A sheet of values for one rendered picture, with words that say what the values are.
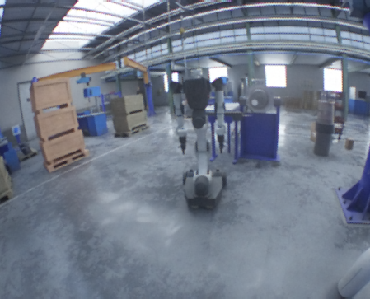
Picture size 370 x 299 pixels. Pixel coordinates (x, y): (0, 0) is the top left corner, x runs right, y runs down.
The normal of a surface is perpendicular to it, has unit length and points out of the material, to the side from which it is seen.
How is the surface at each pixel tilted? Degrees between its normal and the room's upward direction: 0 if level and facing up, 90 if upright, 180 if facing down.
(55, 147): 90
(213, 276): 0
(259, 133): 90
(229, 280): 0
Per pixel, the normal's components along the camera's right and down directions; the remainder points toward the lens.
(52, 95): 0.87, 0.09
